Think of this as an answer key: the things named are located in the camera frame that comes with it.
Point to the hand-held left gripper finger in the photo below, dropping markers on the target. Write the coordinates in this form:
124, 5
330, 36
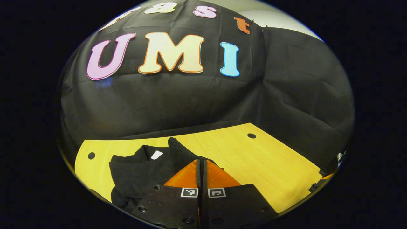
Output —
199, 206
205, 206

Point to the black button shirt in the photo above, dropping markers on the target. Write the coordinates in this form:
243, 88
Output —
136, 175

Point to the black round table grommet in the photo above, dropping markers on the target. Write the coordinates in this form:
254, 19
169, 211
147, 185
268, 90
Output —
251, 135
91, 155

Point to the black backdrop cloth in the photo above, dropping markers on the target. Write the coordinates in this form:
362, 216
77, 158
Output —
190, 101

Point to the black table edge bracket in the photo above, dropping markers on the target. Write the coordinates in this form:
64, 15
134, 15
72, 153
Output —
315, 186

